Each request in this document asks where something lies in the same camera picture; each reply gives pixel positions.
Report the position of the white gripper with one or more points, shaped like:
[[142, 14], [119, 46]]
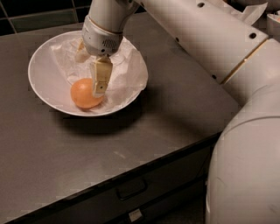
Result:
[[101, 39]]

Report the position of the orange fruit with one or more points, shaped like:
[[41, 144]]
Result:
[[81, 94]]

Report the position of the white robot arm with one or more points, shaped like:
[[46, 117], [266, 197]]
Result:
[[243, 185]]

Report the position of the large white bowl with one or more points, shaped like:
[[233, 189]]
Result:
[[47, 80]]

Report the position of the white crumpled paper liner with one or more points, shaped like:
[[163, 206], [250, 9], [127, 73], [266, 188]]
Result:
[[129, 76]]

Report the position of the black upper drawer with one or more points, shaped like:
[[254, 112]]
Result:
[[136, 196]]

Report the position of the black drawer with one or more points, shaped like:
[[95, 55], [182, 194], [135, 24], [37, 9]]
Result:
[[136, 196], [185, 204]]

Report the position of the white drawer label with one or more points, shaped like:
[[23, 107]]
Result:
[[135, 215]]

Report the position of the black lower drawer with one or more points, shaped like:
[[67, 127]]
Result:
[[185, 204]]

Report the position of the black drawer handle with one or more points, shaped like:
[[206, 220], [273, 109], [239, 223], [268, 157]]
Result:
[[131, 188]]

